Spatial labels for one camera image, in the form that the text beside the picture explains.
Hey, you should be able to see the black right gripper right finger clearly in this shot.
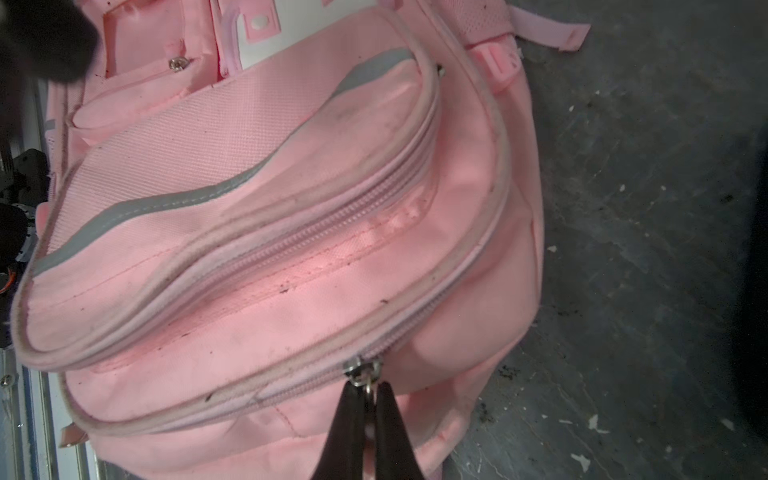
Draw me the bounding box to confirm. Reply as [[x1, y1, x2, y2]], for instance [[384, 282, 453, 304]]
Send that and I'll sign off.
[[375, 382, 425, 480]]

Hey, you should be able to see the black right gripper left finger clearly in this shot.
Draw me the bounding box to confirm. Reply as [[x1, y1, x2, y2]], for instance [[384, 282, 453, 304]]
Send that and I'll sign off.
[[311, 382, 367, 480]]

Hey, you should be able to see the pink student backpack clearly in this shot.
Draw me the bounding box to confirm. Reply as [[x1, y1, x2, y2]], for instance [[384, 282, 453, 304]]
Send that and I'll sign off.
[[1, 1, 590, 479]]

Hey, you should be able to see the aluminium mounting rail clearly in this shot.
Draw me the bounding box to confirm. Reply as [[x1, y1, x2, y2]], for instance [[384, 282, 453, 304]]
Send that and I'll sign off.
[[1, 349, 104, 479]]

